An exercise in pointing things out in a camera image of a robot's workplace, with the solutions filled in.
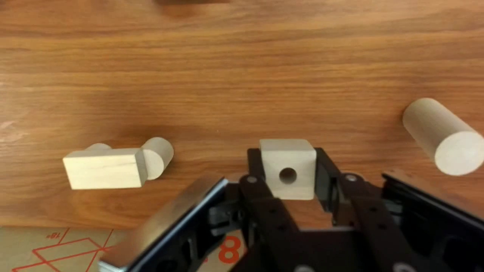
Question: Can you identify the large wooden cylinder block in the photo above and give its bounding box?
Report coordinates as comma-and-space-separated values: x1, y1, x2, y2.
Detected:
402, 99, 484, 177

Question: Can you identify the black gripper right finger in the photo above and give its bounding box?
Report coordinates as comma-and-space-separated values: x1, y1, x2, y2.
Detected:
314, 148, 404, 272

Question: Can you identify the cardboard box with orange print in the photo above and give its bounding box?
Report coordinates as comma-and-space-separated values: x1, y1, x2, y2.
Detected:
0, 226, 248, 272

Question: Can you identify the square wooden block with hole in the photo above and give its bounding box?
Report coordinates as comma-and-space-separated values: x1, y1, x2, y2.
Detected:
260, 139, 316, 201

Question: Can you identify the small wooden cylinder block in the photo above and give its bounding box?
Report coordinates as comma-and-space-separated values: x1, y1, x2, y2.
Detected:
142, 138, 174, 180

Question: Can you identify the rectangular wooden block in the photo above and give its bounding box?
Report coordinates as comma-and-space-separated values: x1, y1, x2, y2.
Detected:
63, 148, 147, 191

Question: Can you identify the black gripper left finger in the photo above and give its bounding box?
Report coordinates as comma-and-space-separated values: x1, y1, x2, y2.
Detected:
237, 148, 298, 272

